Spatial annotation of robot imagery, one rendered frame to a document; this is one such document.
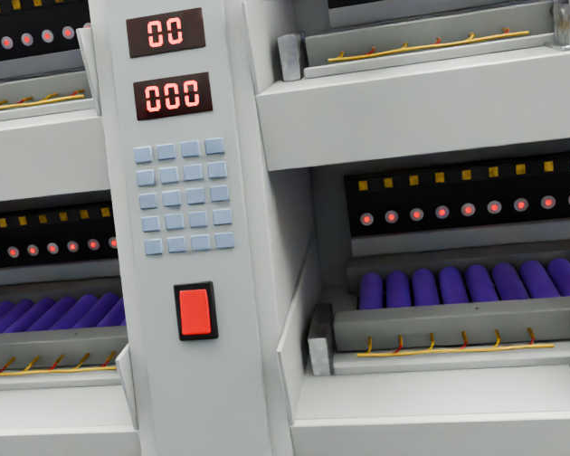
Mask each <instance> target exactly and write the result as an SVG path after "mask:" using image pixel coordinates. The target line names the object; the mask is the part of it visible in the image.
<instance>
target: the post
mask: <svg viewBox="0 0 570 456"><path fill-rule="evenodd" d="M243 1H252V2H292V5H293V12H294V19H295V25H296V18H295V9H294V0H223V3H224V12H225V21H226V30H227V38H228V46H229V55H230V64H231V73H232V81H233V97H234V107H235V115H236V123H237V132H238V140H239V149H240V158H241V167H242V183H243V192H244V200H245V209H246V217H247V226H248V234H249V244H250V252H251V260H252V276H253V286H254V294H255V303H256V311H257V320H258V329H259V337H260V346H261V362H262V371H263V380H264V388H265V396H266V405H267V414H268V423H269V431H270V440H271V456H295V455H294V450H293V445H292V439H291V434H290V425H289V420H288V415H287V409H286V404H285V399H284V393H283V388H282V383H281V378H280V368H279V363H278V358H277V352H276V351H277V348H278V345H279V342H280V337H281V333H282V330H283V328H284V324H285V321H286V318H287V315H288V312H289V309H290V303H291V301H292V297H293V294H294V291H295V288H296V285H297V282H298V278H299V274H300V270H301V267H302V264H303V261H304V258H305V255H306V251H307V249H308V246H309V240H310V237H311V234H312V233H316V239H317V246H318V236H317V226H316V217H315V208H314V199H313V190H312V181H311V172H310V167H302V168H293V169H285V170H277V171H267V167H266V160H265V155H264V149H263V144H262V138H261V128H260V122H259V116H258V110H257V105H256V99H255V94H254V88H253V83H252V73H251V66H250V61H249V55H248V50H247V44H246V39H245V33H244V27H243V21H242V11H241V6H240V2H243ZM89 7H90V21H91V30H92V37H93V45H94V52H95V61H96V68H97V76H98V84H99V92H100V106H101V114H102V122H103V129H104V138H105V145H106V153H107V160H108V169H109V183H110V192H111V199H112V207H113V214H114V223H115V230H116V238H117V245H118V254H119V268H120V276H121V284H122V291H123V299H124V307H125V315H126V322H127V331H128V345H129V353H130V361H131V368H132V376H133V384H134V392H135V400H136V407H137V416H138V430H139V438H140V446H141V453H142V456H157V445H156V436H155V429H154V421H153V413H152V405H151V397H150V389H149V382H148V373H147V359H146V350H145V343H144V335H143V327H142V319H141V311H140V304H139V295H138V281H137V273H136V265H135V257H134V249H133V242H132V233H131V225H130V218H129V209H128V195H127V187H126V179H125V171H124V163H123V156H122V147H121V140H120V132H119V117H118V109H117V102H116V93H115V85H114V78H113V70H112V61H111V54H110V46H109V31H108V23H107V16H106V7H105V0H89Z"/></svg>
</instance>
